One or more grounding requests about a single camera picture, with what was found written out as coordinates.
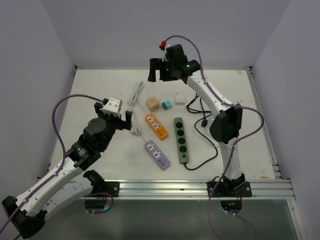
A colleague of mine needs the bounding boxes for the purple socket adapter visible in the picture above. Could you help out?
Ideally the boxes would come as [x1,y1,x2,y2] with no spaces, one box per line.
[144,140,171,171]

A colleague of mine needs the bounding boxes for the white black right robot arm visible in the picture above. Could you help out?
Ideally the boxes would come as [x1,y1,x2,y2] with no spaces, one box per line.
[147,41,246,197]

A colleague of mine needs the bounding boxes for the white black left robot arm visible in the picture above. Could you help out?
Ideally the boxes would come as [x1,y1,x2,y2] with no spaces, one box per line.
[1,98,133,239]

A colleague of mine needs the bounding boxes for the green power strip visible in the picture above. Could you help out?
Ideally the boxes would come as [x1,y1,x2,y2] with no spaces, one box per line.
[173,117,190,165]

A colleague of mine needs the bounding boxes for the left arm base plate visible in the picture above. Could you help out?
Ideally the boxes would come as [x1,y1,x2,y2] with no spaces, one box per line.
[101,181,120,198]

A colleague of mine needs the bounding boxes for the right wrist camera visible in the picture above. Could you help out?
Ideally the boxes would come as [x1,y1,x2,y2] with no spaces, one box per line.
[159,40,171,62]

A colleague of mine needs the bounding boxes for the beige cube socket adapter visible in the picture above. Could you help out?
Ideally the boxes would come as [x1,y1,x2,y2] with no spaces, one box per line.
[146,97,160,112]

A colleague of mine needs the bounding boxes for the teal small plug adapter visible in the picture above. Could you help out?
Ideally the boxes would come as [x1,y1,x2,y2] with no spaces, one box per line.
[161,100,173,111]

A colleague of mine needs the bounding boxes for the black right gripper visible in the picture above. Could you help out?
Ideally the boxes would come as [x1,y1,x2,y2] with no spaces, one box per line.
[148,58,178,83]

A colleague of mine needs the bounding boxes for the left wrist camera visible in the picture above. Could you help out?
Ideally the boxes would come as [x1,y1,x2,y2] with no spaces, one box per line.
[101,97,123,118]

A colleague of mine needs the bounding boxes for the aluminium rail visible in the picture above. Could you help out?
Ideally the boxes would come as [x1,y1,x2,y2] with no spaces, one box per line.
[31,177,296,200]

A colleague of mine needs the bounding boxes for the white bundled cable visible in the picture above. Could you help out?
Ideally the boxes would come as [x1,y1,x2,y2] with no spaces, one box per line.
[126,81,148,142]

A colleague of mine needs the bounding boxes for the black power strip cord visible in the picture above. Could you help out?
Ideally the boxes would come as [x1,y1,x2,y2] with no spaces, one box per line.
[184,92,218,171]

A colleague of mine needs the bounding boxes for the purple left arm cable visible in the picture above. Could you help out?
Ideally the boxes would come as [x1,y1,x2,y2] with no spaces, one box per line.
[0,93,115,240]

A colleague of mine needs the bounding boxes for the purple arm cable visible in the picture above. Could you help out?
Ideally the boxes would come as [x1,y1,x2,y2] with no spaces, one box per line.
[0,93,115,240]
[164,34,265,240]

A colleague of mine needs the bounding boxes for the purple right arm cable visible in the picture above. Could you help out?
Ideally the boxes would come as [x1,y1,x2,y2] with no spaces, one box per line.
[164,34,265,240]

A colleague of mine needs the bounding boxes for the white charger plug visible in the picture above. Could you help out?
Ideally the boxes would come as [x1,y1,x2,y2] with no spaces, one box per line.
[174,93,186,106]

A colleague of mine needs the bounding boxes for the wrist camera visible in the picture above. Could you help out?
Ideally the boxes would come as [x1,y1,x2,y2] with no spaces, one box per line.
[159,40,171,62]
[101,97,123,118]

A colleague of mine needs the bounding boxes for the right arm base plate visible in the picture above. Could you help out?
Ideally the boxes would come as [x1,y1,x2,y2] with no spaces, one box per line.
[211,181,253,198]

